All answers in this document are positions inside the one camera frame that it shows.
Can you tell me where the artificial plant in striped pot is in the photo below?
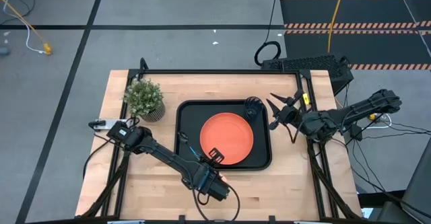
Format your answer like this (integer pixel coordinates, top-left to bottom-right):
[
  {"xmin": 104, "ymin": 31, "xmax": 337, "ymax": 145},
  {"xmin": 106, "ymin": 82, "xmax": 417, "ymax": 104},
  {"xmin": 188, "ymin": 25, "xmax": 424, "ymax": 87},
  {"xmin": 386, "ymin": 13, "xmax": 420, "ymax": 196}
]
[{"xmin": 122, "ymin": 78, "xmax": 167, "ymax": 124}]

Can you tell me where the dark blue textured cup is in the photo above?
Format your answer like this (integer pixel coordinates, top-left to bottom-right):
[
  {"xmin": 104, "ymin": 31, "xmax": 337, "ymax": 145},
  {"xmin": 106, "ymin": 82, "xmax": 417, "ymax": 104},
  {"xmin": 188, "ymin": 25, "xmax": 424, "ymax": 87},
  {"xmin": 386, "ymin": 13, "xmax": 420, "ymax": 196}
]
[{"xmin": 243, "ymin": 96, "xmax": 265, "ymax": 121}]

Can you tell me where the black hanging cable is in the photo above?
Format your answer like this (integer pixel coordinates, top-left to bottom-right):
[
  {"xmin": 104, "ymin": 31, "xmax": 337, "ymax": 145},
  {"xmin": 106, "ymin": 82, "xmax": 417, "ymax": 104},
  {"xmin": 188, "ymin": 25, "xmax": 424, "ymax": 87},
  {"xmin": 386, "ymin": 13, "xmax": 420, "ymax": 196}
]
[{"xmin": 253, "ymin": 0, "xmax": 283, "ymax": 67}]

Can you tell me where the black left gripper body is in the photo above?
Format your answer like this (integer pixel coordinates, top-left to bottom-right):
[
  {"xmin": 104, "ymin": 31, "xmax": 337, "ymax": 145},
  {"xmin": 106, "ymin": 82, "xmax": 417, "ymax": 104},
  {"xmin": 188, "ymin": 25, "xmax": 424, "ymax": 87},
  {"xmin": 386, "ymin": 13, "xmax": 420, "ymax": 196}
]
[{"xmin": 183, "ymin": 162, "xmax": 222, "ymax": 193}]

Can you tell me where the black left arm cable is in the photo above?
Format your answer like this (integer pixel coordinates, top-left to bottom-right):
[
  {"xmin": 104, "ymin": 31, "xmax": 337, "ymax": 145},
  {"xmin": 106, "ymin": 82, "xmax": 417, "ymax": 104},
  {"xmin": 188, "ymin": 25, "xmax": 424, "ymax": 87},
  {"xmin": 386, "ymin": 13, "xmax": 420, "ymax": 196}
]
[{"xmin": 191, "ymin": 182, "xmax": 242, "ymax": 222}]

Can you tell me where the white floor cable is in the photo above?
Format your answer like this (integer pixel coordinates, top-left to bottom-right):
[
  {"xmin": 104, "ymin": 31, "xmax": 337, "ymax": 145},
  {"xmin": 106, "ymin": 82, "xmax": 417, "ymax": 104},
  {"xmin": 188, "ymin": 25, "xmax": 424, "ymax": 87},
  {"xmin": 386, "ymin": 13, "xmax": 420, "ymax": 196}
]
[{"xmin": 2, "ymin": 0, "xmax": 45, "ymax": 54}]

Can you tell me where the black rectangular tray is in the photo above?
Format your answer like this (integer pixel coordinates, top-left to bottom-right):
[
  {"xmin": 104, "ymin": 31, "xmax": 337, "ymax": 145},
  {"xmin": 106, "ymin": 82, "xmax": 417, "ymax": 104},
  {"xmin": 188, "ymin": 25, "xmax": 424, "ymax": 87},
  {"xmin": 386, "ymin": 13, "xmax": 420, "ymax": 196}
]
[{"xmin": 174, "ymin": 99, "xmax": 273, "ymax": 172}]

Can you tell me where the grey power strip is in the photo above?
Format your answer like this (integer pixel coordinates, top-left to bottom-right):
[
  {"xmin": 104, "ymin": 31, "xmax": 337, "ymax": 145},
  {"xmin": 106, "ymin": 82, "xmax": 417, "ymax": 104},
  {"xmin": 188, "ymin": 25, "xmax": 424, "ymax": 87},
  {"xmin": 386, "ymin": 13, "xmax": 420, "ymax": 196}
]
[{"xmin": 88, "ymin": 118, "xmax": 129, "ymax": 131}]

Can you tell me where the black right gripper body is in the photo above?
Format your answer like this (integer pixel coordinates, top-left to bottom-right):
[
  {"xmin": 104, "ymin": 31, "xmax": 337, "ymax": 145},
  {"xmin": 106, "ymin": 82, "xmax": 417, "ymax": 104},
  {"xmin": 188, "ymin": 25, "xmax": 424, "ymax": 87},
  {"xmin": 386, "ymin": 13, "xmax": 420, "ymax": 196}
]
[{"xmin": 268, "ymin": 98, "xmax": 304, "ymax": 130}]

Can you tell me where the black orange-edged floor mat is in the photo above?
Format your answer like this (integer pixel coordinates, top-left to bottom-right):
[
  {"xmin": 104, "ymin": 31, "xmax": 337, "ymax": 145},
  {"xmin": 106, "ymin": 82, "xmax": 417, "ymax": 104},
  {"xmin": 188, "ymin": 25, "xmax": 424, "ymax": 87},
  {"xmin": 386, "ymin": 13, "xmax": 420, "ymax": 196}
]
[
  {"xmin": 284, "ymin": 30, "xmax": 431, "ymax": 71},
  {"xmin": 279, "ymin": 0, "xmax": 431, "ymax": 30}
]

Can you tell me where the dark grey side table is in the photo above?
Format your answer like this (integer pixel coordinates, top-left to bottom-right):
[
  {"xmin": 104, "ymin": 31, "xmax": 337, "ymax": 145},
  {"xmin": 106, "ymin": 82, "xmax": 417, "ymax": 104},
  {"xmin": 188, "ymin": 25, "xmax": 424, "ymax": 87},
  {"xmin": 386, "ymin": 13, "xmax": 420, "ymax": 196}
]
[{"xmin": 376, "ymin": 139, "xmax": 431, "ymax": 224}]

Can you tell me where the black perforated computer tower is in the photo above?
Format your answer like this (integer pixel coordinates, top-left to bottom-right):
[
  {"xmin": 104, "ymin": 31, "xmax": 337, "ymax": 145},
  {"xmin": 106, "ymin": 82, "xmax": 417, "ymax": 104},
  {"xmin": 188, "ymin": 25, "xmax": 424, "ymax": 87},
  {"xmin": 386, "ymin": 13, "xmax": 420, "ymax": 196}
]
[{"xmin": 260, "ymin": 53, "xmax": 355, "ymax": 96}]

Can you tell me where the orange round plate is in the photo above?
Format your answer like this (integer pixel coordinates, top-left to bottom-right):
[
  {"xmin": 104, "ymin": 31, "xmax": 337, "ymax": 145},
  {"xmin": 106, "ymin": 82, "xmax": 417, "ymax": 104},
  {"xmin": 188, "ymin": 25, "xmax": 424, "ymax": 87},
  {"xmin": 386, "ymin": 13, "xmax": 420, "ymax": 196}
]
[{"xmin": 199, "ymin": 112, "xmax": 255, "ymax": 166}]

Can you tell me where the yellow floor cable with plug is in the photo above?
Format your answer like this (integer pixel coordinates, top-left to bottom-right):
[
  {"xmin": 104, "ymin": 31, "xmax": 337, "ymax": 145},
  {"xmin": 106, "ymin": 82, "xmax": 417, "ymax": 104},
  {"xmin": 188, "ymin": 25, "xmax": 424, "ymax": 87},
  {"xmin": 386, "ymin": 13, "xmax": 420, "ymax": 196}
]
[{"xmin": 0, "ymin": 0, "xmax": 53, "ymax": 56}]

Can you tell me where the yellow hanging cable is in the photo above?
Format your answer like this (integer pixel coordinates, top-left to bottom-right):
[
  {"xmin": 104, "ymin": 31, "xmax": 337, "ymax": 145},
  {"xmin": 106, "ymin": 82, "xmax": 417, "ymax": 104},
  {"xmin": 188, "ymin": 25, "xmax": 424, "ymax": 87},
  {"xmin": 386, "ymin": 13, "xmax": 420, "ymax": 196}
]
[{"xmin": 327, "ymin": 0, "xmax": 348, "ymax": 54}]

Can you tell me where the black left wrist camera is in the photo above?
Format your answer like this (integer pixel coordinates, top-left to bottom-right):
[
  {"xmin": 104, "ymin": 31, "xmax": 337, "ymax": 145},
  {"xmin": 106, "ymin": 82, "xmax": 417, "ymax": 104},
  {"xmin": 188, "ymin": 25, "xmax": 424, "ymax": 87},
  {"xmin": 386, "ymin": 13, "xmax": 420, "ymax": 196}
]
[{"xmin": 204, "ymin": 182, "xmax": 232, "ymax": 202}]

